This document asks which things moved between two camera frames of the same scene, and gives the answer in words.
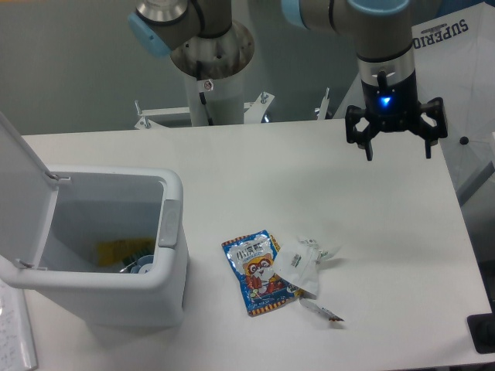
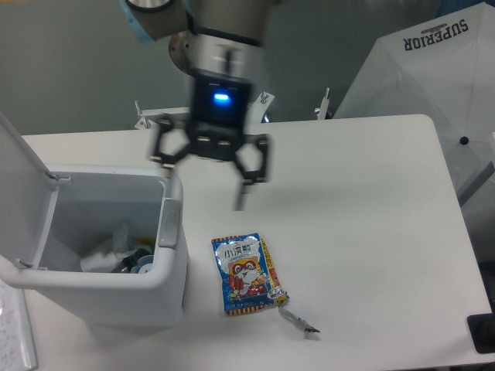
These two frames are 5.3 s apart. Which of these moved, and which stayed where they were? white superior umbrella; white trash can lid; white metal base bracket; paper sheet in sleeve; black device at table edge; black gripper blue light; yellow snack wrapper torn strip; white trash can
Moved: black gripper blue light; yellow snack wrapper torn strip
Stayed: white trash can; white metal base bracket; white superior umbrella; black device at table edge; paper sheet in sleeve; white trash can lid
